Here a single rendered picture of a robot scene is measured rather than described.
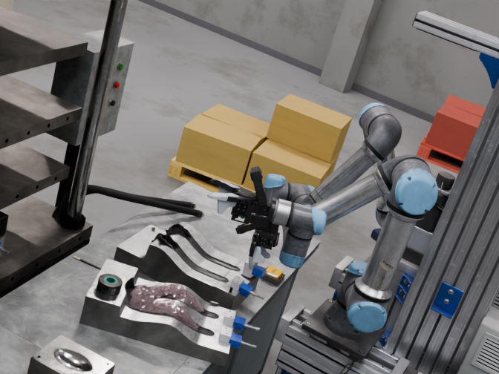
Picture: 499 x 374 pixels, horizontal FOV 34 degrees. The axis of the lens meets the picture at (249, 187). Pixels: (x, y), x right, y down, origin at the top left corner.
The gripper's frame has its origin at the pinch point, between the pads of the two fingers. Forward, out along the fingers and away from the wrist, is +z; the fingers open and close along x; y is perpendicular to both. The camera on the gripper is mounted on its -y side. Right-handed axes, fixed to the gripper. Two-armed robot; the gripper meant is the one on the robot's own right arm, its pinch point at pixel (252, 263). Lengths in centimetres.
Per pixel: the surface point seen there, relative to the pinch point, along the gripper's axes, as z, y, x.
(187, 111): 16, -198, 366
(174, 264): 3.2, -23.9, -17.7
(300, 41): -48, -191, 628
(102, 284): 3, -32, -55
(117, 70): -57, -77, 14
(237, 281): 3.9, -0.5, -12.3
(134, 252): 4.3, -41.3, -15.8
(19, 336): 18, -46, -78
